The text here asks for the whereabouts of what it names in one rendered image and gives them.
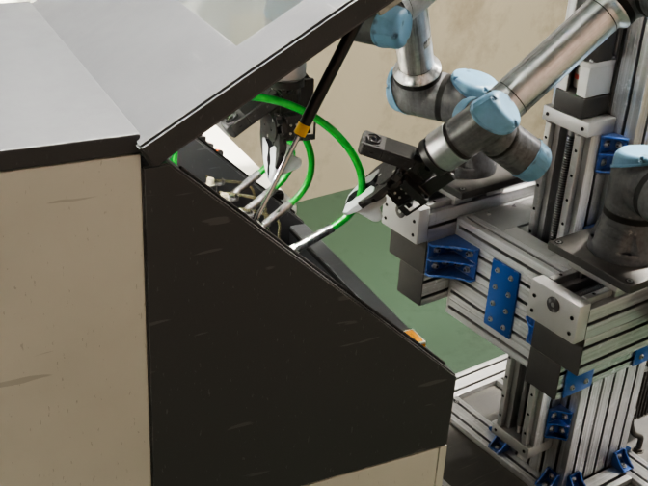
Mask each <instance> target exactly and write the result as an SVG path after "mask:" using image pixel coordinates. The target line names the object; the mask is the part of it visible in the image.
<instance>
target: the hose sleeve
mask: <svg viewBox="0 0 648 486"><path fill-rule="evenodd" d="M335 231H336V230H335V229H334V228H333V226H332V224H331V223H330V224H328V225H326V226H324V227H323V228H321V229H319V230H317V231H315V232H314V233H312V234H310V235H309V236H307V237H305V238H303V239H302V240H300V241H298V242H297V243H295V248H296V249H297V251H298V252H301V251H303V250H305V249H306V248H307V247H309V246H310V245H312V244H314V243H316V242H317V241H319V240H321V239H322V238H324V237H326V236H328V235H330V234H331V233H333V232H335Z"/></svg>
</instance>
